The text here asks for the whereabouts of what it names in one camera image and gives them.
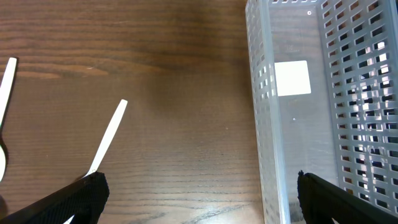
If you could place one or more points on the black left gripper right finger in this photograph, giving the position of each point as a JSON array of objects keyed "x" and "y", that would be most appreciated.
[{"x": 322, "y": 202}]

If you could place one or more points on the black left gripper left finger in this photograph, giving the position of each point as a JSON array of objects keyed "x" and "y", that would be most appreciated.
[{"x": 82, "y": 202}]

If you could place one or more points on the clear perforated plastic basket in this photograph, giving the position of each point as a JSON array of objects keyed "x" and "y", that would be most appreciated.
[{"x": 324, "y": 89}]

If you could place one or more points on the white plastic spoon upright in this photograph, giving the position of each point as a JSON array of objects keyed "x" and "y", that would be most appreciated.
[{"x": 107, "y": 138}]

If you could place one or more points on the white plastic spoon far left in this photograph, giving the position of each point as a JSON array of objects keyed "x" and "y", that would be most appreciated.
[{"x": 6, "y": 87}]

